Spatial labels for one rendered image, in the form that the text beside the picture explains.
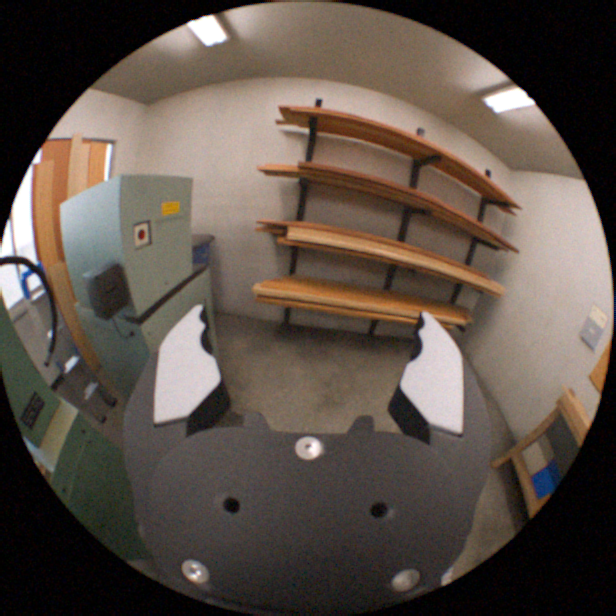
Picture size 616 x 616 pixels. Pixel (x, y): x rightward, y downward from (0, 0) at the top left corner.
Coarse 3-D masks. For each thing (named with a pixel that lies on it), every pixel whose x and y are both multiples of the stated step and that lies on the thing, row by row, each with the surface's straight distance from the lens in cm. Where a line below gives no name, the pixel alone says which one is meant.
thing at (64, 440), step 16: (64, 416) 85; (80, 416) 82; (48, 432) 88; (64, 432) 81; (80, 432) 83; (32, 448) 94; (48, 448) 86; (64, 448) 81; (80, 448) 85; (48, 464) 84; (64, 464) 83; (48, 480) 83; (64, 480) 84; (64, 496) 87
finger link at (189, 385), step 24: (192, 312) 12; (168, 336) 10; (192, 336) 10; (168, 360) 9; (192, 360) 8; (168, 384) 8; (192, 384) 7; (216, 384) 7; (168, 408) 7; (192, 408) 7; (216, 408) 7
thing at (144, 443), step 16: (144, 368) 9; (144, 384) 8; (144, 400) 8; (128, 416) 8; (144, 416) 7; (128, 432) 8; (144, 432) 7; (160, 432) 7; (176, 432) 6; (192, 432) 7; (128, 448) 7; (144, 448) 7; (160, 448) 6; (128, 464) 7; (144, 464) 7; (144, 480) 6; (144, 496) 6; (144, 512) 6
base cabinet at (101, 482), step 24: (96, 432) 89; (96, 456) 91; (120, 456) 102; (72, 480) 87; (96, 480) 94; (120, 480) 106; (72, 504) 90; (96, 504) 98; (120, 504) 109; (96, 528) 102; (120, 528) 114; (120, 552) 118; (144, 552) 136
